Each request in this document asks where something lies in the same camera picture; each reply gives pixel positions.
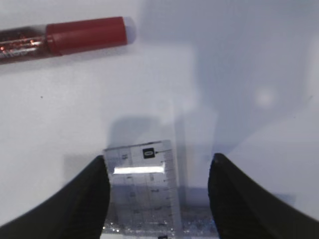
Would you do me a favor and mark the red glitter pen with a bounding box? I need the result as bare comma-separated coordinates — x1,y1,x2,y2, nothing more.
0,16,137,65

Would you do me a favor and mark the clear plastic ruler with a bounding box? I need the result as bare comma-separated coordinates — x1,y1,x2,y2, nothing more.
104,140,183,239

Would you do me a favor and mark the silver glitter pen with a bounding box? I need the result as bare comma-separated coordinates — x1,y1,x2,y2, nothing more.
102,206,218,239

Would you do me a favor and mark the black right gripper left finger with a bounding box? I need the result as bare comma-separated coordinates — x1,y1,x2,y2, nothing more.
0,155,110,239

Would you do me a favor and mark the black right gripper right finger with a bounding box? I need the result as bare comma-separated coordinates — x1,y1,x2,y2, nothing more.
207,153,319,239

